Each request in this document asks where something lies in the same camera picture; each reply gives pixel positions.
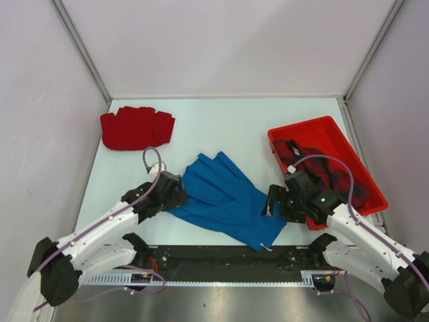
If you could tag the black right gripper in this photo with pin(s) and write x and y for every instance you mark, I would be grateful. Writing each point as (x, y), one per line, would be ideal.
(279, 193)

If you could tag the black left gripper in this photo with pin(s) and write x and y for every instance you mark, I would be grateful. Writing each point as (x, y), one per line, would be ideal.
(178, 197)

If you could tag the blue skirt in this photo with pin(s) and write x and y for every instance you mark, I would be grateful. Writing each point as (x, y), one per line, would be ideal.
(221, 198)

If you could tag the red pleated skirt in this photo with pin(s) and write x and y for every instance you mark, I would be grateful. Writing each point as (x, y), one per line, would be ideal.
(136, 128)

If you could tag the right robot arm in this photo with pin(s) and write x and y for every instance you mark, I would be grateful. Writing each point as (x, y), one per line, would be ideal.
(354, 245)

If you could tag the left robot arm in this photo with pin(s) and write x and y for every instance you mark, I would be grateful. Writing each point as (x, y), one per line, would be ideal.
(107, 243)

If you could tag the red black plaid skirt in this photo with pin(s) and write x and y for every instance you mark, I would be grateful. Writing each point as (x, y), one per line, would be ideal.
(327, 173)

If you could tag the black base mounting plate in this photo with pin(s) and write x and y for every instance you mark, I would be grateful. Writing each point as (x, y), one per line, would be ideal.
(237, 262)

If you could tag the red plastic bin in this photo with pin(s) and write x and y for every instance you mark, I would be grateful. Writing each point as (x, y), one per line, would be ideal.
(324, 134)

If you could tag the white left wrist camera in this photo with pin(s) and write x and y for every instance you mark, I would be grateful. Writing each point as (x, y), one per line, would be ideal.
(154, 170)

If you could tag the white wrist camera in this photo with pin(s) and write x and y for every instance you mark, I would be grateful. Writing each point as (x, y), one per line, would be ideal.
(154, 170)
(291, 170)

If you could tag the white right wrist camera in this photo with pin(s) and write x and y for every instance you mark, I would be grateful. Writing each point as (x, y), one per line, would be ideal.
(291, 170)

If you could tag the aluminium frame rail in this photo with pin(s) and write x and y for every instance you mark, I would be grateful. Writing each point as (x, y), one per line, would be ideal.
(413, 293)

